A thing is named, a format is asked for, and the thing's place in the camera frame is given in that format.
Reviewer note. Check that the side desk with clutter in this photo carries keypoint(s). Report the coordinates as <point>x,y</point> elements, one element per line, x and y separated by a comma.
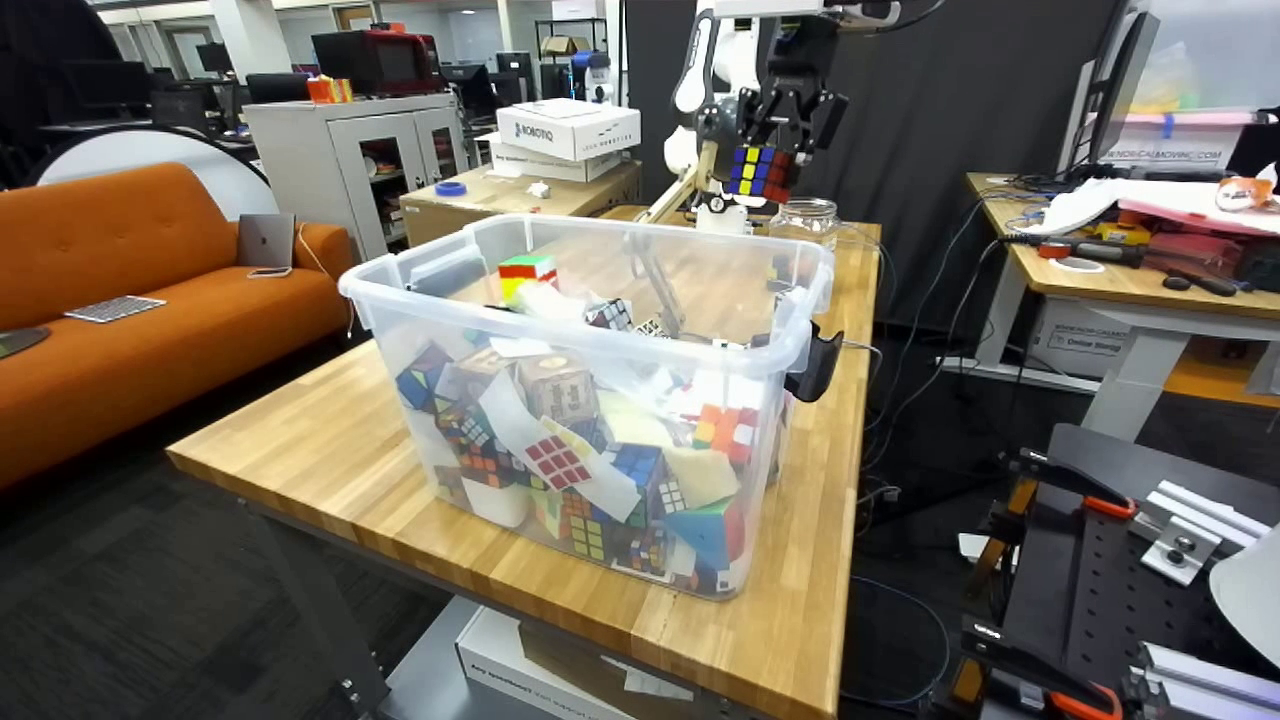
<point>1183,340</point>

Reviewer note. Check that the orange sofa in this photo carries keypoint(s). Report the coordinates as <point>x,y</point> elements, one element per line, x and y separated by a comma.
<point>143,300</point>

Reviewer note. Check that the black bin latch handle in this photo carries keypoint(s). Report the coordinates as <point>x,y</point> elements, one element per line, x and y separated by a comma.
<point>809,380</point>

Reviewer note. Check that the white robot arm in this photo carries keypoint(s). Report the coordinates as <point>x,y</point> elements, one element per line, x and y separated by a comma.
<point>757,68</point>

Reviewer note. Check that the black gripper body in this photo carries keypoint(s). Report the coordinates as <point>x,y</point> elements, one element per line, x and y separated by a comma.
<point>798,109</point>

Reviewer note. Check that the multicolour Rubik's cube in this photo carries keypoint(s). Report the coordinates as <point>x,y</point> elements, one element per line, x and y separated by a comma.
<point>763,168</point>

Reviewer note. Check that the computer monitor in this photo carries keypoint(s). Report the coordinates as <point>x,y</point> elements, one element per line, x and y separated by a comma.
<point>1106,89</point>

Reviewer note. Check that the white cardboard box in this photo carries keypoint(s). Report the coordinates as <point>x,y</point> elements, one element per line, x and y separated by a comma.
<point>571,128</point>

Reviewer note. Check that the clear plastic storage bin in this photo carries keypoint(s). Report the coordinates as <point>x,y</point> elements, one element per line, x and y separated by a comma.
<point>606,388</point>

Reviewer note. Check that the white metal cabinet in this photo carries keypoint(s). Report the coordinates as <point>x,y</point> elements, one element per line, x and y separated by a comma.
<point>358,161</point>

